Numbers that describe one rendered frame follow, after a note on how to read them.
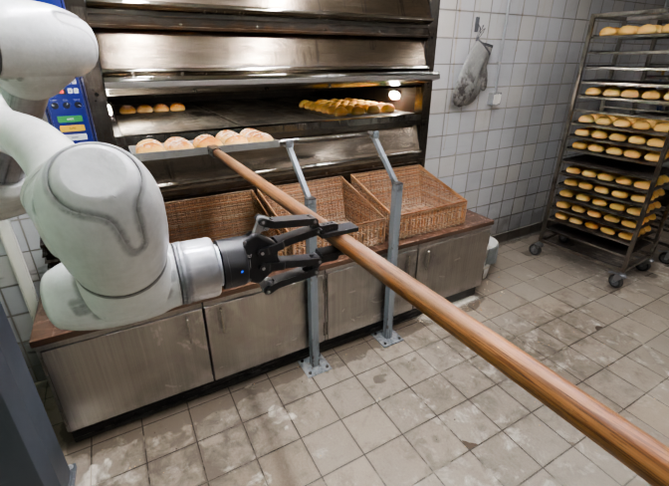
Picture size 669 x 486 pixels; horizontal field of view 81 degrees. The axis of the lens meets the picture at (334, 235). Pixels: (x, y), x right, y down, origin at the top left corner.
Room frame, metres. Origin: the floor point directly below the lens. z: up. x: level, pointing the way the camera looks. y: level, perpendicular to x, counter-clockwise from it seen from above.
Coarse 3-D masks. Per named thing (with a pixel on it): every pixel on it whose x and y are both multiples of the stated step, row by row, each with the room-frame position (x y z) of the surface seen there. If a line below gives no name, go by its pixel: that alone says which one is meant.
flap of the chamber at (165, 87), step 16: (208, 80) 1.89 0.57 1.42; (224, 80) 1.93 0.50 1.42; (240, 80) 1.96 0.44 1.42; (256, 80) 2.00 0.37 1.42; (272, 80) 2.04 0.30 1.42; (288, 80) 2.08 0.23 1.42; (304, 80) 2.12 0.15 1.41; (320, 80) 2.16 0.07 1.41; (336, 80) 2.21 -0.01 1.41; (352, 80) 2.26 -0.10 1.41; (368, 80) 2.30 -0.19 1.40; (384, 80) 2.36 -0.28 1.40; (400, 80) 2.41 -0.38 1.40; (416, 80) 2.49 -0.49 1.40; (432, 80) 2.57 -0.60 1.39
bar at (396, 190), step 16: (288, 144) 1.81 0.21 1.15; (384, 160) 1.96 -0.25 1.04; (304, 192) 1.68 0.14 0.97; (400, 192) 1.86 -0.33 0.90; (400, 208) 1.87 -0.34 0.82; (384, 304) 1.88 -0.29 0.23; (384, 320) 1.87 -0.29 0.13; (384, 336) 1.87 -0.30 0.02; (304, 368) 1.61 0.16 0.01; (320, 368) 1.61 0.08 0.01
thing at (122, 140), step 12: (336, 120) 2.41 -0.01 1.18; (348, 120) 2.42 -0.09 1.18; (360, 120) 2.46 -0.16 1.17; (372, 120) 2.50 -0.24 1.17; (384, 120) 2.54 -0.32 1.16; (396, 120) 2.59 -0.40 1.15; (408, 120) 2.64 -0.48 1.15; (420, 120) 2.69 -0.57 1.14; (168, 132) 1.96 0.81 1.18; (180, 132) 1.96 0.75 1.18; (192, 132) 1.98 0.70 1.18; (204, 132) 2.01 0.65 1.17; (216, 132) 2.04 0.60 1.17; (264, 132) 2.16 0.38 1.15; (276, 132) 2.19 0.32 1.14; (120, 144) 1.82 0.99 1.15; (132, 144) 1.85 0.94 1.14
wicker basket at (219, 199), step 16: (240, 192) 2.04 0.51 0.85; (176, 208) 1.88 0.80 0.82; (208, 208) 1.94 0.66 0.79; (224, 208) 1.98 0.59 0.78; (240, 208) 2.02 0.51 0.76; (256, 208) 2.01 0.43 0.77; (176, 224) 1.85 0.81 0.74; (192, 224) 1.88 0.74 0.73; (208, 224) 1.92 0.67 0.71; (224, 224) 1.95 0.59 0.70; (240, 224) 1.99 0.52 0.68; (176, 240) 1.82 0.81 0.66; (272, 272) 1.63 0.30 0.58
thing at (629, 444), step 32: (224, 160) 1.26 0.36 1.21; (352, 256) 0.55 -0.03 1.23; (416, 288) 0.42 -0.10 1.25; (448, 320) 0.36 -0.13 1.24; (480, 352) 0.32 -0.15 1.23; (512, 352) 0.30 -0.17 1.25; (544, 384) 0.26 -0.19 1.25; (576, 416) 0.23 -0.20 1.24; (608, 416) 0.22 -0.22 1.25; (608, 448) 0.21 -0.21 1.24; (640, 448) 0.20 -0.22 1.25
